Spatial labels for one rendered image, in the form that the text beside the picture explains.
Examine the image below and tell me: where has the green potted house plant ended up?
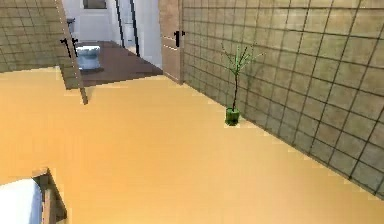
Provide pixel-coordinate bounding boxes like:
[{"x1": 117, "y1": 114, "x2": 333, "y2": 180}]
[{"x1": 221, "y1": 43, "x2": 266, "y2": 127}]

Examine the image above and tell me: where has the brown wooden room door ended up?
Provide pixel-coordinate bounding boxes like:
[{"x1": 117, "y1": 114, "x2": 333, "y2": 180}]
[{"x1": 158, "y1": 0, "x2": 185, "y2": 85}]

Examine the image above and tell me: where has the black framed shower screen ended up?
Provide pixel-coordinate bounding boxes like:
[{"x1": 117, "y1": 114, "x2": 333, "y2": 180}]
[{"x1": 114, "y1": 0, "x2": 141, "y2": 58}]

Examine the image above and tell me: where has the white toilet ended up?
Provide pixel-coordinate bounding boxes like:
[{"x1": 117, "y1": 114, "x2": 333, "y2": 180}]
[{"x1": 75, "y1": 45, "x2": 102, "y2": 71}]

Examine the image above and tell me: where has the dark window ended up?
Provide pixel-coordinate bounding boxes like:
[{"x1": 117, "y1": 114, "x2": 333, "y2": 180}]
[{"x1": 82, "y1": 0, "x2": 108, "y2": 10}]

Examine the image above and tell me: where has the black door handle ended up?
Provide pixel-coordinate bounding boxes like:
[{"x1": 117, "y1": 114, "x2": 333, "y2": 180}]
[
  {"x1": 173, "y1": 30, "x2": 186, "y2": 48},
  {"x1": 59, "y1": 37, "x2": 79, "y2": 58}
]

